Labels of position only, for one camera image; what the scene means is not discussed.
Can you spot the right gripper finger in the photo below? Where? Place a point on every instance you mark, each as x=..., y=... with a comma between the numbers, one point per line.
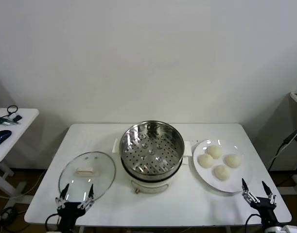
x=271, y=196
x=248, y=194

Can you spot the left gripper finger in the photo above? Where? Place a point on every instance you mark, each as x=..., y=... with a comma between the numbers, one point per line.
x=62, y=200
x=88, y=200

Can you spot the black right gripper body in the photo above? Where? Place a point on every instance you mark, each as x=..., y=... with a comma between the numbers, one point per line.
x=263, y=208

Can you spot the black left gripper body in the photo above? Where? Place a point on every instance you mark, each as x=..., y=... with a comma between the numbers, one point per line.
x=70, y=210

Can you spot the white steamed baozi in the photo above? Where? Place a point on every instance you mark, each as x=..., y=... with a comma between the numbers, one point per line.
x=232, y=160
x=221, y=172
x=215, y=151
x=205, y=161

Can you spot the perforated steel steamer basket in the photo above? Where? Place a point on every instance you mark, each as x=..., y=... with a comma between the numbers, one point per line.
x=138, y=136

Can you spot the white round plate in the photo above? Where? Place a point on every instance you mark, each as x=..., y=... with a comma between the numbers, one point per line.
x=235, y=182

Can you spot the white side table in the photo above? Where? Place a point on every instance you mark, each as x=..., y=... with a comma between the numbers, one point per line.
x=22, y=126

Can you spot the blue computer mouse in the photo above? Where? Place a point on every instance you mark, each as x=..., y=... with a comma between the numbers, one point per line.
x=1, y=137

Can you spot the small black gadget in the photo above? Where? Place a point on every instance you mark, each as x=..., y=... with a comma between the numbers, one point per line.
x=17, y=118

